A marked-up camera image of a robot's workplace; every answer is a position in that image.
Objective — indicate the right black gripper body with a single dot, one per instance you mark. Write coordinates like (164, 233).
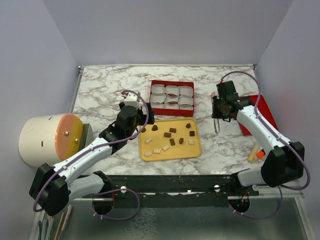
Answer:
(218, 111)

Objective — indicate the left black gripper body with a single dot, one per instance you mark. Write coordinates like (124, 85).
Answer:
(140, 113)

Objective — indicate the pink silicone tongs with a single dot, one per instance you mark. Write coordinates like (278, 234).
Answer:
(216, 122)

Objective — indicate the brown bar chocolate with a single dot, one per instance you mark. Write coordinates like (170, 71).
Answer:
(172, 142)

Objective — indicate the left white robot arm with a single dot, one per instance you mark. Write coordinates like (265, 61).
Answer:
(53, 187)

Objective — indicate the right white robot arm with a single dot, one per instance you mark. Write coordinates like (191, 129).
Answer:
(284, 158)

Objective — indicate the dark heart chocolate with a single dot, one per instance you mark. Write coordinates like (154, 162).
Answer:
(154, 128)

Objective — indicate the white chocolate left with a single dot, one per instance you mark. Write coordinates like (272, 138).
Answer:
(147, 141)

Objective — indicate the red chocolate box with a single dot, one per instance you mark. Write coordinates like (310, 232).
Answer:
(172, 98)

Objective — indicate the white chocolate bottom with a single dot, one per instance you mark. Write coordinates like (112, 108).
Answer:
(156, 151)

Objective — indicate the white chocolate centre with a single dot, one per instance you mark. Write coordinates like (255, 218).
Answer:
(165, 148)

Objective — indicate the white round chocolate bottom-left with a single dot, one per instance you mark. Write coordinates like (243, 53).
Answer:
(148, 153)

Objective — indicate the white chocolate right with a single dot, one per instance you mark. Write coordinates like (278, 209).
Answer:
(191, 142)

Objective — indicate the yellow tray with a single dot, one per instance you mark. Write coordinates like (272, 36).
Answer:
(178, 151)

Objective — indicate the red box lid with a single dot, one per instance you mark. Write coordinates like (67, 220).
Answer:
(265, 111)

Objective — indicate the yellow stick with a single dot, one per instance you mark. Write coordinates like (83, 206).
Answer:
(253, 152)

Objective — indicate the orange highlighter marker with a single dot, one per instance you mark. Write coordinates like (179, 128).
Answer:
(260, 154)

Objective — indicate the white cylinder with orange disc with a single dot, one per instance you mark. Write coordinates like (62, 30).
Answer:
(52, 139)

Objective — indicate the pink stick on floor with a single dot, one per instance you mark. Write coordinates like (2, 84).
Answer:
(67, 216)

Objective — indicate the wooden stick on floor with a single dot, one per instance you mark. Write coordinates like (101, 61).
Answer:
(59, 226)

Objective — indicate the grey sticks on floor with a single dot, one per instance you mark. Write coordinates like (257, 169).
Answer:
(44, 228)

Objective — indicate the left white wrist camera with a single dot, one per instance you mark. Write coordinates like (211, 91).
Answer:
(132, 100)

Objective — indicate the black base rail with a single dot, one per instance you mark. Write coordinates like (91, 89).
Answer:
(174, 191)

